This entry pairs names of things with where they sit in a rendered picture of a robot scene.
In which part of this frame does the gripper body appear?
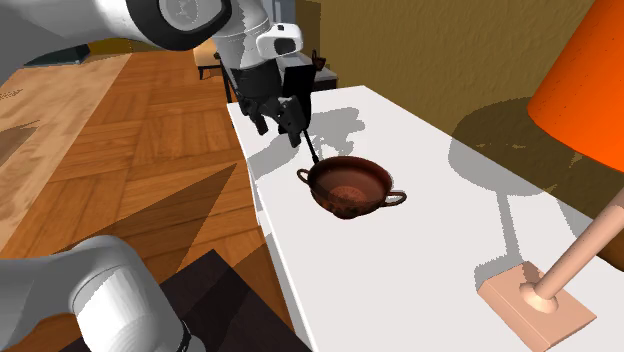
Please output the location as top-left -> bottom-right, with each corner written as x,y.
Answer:
228,61 -> 286,120

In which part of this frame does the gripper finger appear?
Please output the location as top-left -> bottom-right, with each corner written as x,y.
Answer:
276,95 -> 307,148
241,99 -> 270,137

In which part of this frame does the dark side table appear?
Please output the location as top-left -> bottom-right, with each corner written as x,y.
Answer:
298,48 -> 339,93

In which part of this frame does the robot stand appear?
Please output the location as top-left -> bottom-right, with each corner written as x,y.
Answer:
60,248 -> 313,352

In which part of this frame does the white table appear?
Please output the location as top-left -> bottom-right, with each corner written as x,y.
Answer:
225,85 -> 624,352

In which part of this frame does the orange shade table lamp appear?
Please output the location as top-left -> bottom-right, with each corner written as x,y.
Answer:
476,0 -> 624,352

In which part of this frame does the brown two-handled bowl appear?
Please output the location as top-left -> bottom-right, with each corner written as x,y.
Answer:
296,155 -> 408,221

